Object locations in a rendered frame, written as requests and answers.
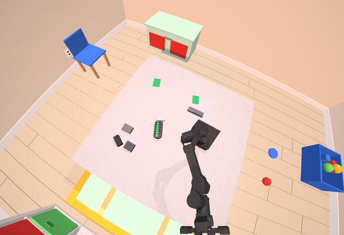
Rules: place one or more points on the flat green rectangular plate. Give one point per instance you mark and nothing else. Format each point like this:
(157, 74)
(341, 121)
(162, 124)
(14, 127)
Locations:
(156, 82)

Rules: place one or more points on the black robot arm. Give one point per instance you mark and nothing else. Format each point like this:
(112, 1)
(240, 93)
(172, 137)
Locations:
(197, 198)

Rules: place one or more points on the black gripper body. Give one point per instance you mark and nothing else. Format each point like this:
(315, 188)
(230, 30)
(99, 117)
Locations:
(222, 230)

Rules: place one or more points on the small green block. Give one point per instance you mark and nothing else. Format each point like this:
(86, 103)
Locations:
(195, 99)

